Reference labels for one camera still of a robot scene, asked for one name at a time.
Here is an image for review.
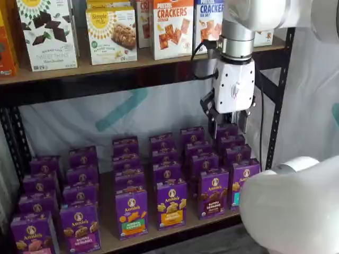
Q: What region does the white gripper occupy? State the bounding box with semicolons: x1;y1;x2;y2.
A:
200;57;256;140

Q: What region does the purple chocolate bunny grahams box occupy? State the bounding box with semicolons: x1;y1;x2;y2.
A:
198;168;230;221

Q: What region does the purple Annie's snack box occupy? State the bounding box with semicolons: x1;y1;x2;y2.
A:
190;152;220;177
180;126;206;146
112;135;139;157
115;184;147;193
68;145;99;168
17;190;60;215
185;141;213;159
112;153;142;171
22;171;58;195
153;160;183;184
218;134;246;149
225;144;252;166
151;147;179;165
114;168;146;186
29;155;62;176
66;164;100;186
63;183;100;207
216;123;239;139
148;132;176;151

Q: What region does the purple Annie's box teal label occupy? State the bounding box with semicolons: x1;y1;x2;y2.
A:
231;158;261;212

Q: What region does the yellow label crackers box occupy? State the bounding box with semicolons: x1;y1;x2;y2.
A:
253;29;275;48

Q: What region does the blue sea salt crackers box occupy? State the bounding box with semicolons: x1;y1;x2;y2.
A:
193;0;225;56

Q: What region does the purple Annie's box yellow label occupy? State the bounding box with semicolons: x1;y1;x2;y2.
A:
156;179;188;232

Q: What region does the cheddar pretzel crackers box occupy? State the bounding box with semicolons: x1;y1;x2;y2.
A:
150;0;194;61

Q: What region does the white red crackers box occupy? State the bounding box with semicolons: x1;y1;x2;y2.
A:
136;0;154;49

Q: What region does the purple hidden veggies box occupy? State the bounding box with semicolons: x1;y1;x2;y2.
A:
114;188;149;241

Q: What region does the Simple Mills almond bar box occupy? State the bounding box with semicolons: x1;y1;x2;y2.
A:
85;6;138;66

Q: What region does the yellow Simple Mills box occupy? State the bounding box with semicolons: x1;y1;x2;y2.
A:
86;0;132;9

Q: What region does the purple Annie's box magenta label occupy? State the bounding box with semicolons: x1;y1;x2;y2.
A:
59;203;102;254

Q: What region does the white Sweet Thins box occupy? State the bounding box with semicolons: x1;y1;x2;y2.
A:
16;0;79;72

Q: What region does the purple Annie's box pink label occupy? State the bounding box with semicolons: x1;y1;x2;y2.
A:
10;211;60;254

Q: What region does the orange snack box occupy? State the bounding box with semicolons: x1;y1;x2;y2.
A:
0;0;20;78

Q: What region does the white curtain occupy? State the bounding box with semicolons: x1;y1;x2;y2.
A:
271;26;339;166

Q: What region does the white sheet with teal stripe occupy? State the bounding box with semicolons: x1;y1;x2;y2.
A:
17;67;282;173

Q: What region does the thin black hanging cable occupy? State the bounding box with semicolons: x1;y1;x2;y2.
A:
257;84;265;171

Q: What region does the black metal shelf frame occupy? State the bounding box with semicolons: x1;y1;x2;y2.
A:
0;26;296;254

